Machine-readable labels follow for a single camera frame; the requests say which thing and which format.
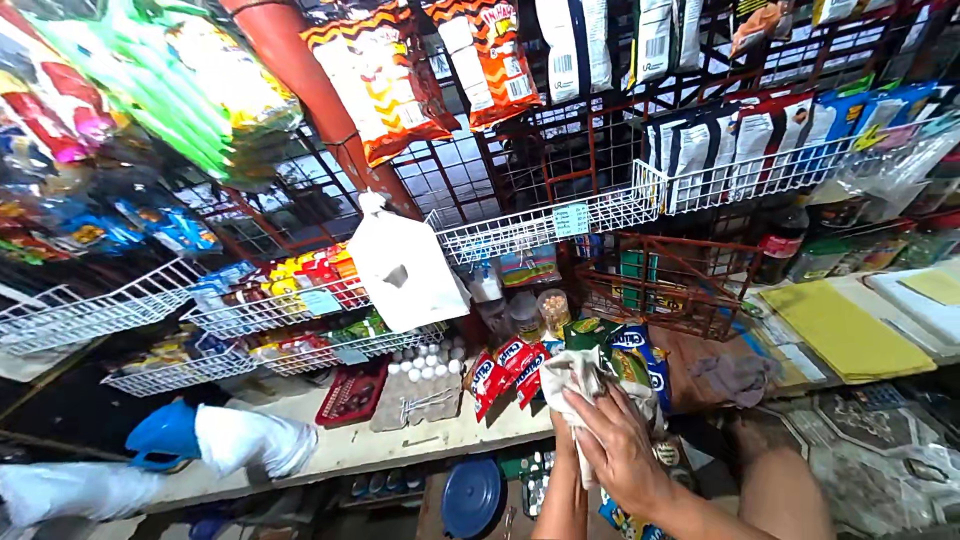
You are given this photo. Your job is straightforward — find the dark bottle with red label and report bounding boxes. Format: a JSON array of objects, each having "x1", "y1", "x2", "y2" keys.
[{"x1": 753, "y1": 204, "x2": 810, "y2": 287}]

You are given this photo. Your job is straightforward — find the white counter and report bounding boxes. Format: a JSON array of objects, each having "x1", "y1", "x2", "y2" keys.
[{"x1": 82, "y1": 264, "x2": 960, "y2": 535}]

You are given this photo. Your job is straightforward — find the clear jar with round snacks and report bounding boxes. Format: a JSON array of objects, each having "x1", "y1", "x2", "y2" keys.
[{"x1": 537, "y1": 289, "x2": 572, "y2": 336}]

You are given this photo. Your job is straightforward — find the red round pillar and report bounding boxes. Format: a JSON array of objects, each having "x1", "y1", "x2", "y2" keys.
[{"x1": 219, "y1": 0, "x2": 423, "y2": 220}]

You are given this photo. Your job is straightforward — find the bunch of blue snack packs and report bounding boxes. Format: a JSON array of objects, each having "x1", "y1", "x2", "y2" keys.
[{"x1": 0, "y1": 187, "x2": 223, "y2": 265}]

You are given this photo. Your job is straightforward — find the zip pouch with coloured items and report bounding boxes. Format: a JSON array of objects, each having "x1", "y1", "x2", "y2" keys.
[{"x1": 498, "y1": 243, "x2": 562, "y2": 289}]

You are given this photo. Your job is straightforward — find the pile of yellow-blue packets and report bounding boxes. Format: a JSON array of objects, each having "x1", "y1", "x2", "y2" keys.
[{"x1": 120, "y1": 333, "x2": 245, "y2": 376}]

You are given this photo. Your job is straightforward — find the row of snack packets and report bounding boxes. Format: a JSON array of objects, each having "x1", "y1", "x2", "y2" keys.
[{"x1": 463, "y1": 316, "x2": 671, "y2": 423}]

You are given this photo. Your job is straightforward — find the person's legs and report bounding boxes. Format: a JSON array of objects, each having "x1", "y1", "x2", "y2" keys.
[{"x1": 738, "y1": 427, "x2": 834, "y2": 540}]

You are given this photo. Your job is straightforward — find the pile of colourful sachets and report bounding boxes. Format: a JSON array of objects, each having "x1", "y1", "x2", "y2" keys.
[{"x1": 187, "y1": 246, "x2": 363, "y2": 320}]

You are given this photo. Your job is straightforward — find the row of hanging snack bags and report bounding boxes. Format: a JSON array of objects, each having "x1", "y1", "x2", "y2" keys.
[{"x1": 300, "y1": 0, "x2": 901, "y2": 168}]

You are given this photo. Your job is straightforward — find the grey egg tray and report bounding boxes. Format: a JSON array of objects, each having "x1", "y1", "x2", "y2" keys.
[{"x1": 370, "y1": 341, "x2": 467, "y2": 433}]

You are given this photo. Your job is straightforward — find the window grille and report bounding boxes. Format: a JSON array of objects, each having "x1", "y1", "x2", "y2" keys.
[{"x1": 187, "y1": 0, "x2": 960, "y2": 260}]

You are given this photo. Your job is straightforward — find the blue-yellow snack packet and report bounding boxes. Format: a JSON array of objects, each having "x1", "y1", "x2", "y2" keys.
[{"x1": 597, "y1": 487, "x2": 670, "y2": 540}]

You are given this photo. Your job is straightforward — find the blue round lid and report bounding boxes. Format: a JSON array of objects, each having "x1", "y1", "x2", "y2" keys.
[{"x1": 440, "y1": 458, "x2": 504, "y2": 540}]

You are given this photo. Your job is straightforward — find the clear plastic jar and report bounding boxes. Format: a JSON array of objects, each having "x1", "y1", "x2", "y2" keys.
[{"x1": 506, "y1": 291, "x2": 542, "y2": 340}]

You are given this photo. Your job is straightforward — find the green box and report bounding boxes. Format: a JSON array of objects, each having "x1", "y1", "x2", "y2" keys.
[{"x1": 618, "y1": 250, "x2": 659, "y2": 311}]

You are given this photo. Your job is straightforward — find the white bottle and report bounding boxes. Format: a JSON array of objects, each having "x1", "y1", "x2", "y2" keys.
[{"x1": 468, "y1": 259, "x2": 504, "y2": 304}]

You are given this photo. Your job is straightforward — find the brown cardboard sheet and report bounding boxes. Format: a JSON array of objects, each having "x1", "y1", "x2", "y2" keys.
[{"x1": 649, "y1": 321, "x2": 785, "y2": 416}]

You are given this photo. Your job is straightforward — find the person's right hand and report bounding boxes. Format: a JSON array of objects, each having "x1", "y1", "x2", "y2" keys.
[{"x1": 562, "y1": 381, "x2": 675, "y2": 522}]

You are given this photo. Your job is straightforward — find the brown metal rack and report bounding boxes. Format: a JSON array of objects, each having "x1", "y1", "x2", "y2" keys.
[{"x1": 576, "y1": 231, "x2": 763, "y2": 343}]

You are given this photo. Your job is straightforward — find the clear plastic bag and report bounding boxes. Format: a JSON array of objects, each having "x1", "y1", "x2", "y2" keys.
[{"x1": 811, "y1": 120, "x2": 960, "y2": 220}]

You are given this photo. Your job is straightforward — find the red plastic tray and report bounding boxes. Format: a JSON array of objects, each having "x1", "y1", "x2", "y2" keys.
[{"x1": 315, "y1": 356, "x2": 390, "y2": 429}]

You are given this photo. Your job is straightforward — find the person's left hand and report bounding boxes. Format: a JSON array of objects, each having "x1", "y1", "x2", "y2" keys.
[{"x1": 549, "y1": 408, "x2": 590, "y2": 490}]

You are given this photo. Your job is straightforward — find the clear container with green lid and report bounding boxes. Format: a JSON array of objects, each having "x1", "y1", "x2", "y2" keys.
[{"x1": 789, "y1": 236, "x2": 854, "y2": 284}]

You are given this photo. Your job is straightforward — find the white wire basket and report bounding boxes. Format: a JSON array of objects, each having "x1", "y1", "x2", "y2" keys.
[
  {"x1": 258, "y1": 321, "x2": 448, "y2": 377},
  {"x1": 634, "y1": 116, "x2": 960, "y2": 216},
  {"x1": 102, "y1": 341, "x2": 259, "y2": 398},
  {"x1": 181, "y1": 276, "x2": 374, "y2": 341},
  {"x1": 426, "y1": 159, "x2": 669, "y2": 265},
  {"x1": 0, "y1": 258, "x2": 205, "y2": 356}
]

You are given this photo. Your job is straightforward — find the bunch of red packs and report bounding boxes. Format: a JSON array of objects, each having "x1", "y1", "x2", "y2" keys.
[{"x1": 0, "y1": 0, "x2": 117, "y2": 165}]

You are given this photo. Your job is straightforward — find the pile of red-green packets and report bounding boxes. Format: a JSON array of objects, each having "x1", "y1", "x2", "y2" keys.
[{"x1": 249, "y1": 309, "x2": 391, "y2": 365}]

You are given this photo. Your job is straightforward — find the bunch of green plastic packs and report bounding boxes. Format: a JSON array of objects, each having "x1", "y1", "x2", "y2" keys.
[{"x1": 30, "y1": 0, "x2": 303, "y2": 185}]

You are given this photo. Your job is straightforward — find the white cloth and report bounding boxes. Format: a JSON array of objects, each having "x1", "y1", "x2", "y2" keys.
[{"x1": 540, "y1": 346, "x2": 662, "y2": 490}]

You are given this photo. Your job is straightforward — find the person's right forearm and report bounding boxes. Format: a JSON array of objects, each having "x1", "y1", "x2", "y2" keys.
[{"x1": 646, "y1": 477, "x2": 781, "y2": 540}]

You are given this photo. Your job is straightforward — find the row of white pouches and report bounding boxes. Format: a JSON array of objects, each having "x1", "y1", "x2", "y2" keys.
[{"x1": 646, "y1": 81, "x2": 960, "y2": 211}]

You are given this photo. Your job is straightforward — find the white plastic bag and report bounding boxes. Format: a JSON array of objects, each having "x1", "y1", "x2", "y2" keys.
[
  {"x1": 347, "y1": 192, "x2": 472, "y2": 333},
  {"x1": 0, "y1": 461, "x2": 167, "y2": 531},
  {"x1": 194, "y1": 403, "x2": 320, "y2": 480}
]

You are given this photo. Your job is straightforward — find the group of white eggs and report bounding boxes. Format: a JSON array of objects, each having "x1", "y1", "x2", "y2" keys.
[{"x1": 387, "y1": 337, "x2": 467, "y2": 384}]

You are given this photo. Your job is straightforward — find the yellow paper pad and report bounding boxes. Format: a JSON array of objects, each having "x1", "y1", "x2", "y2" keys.
[{"x1": 897, "y1": 266, "x2": 960, "y2": 308}]

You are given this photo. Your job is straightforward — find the yellow folder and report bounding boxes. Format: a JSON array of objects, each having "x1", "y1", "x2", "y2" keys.
[{"x1": 759, "y1": 279, "x2": 938, "y2": 386}]

